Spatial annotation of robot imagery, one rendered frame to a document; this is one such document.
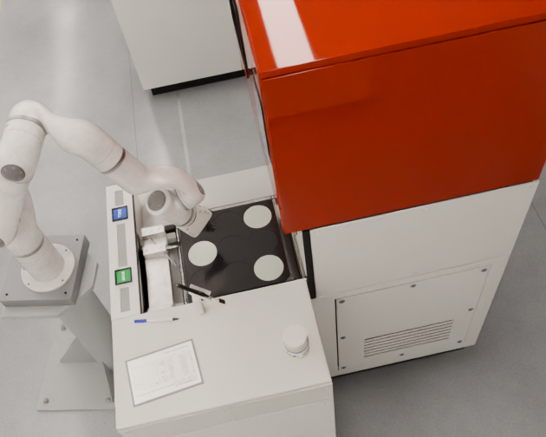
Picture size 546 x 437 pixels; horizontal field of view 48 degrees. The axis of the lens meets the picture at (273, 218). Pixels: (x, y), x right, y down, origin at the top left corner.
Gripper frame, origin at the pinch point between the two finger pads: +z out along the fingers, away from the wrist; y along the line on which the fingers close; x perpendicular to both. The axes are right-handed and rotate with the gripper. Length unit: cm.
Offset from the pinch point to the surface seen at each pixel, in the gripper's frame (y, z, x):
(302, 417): 31, 17, 58
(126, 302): 33.9, -10.8, -2.2
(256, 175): -24.0, 31.2, -15.1
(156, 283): 26.0, 1.3, -5.0
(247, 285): 8.2, 7.4, 20.5
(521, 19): -79, -53, 65
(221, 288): 13.9, 4.8, 14.6
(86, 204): 41, 91, -131
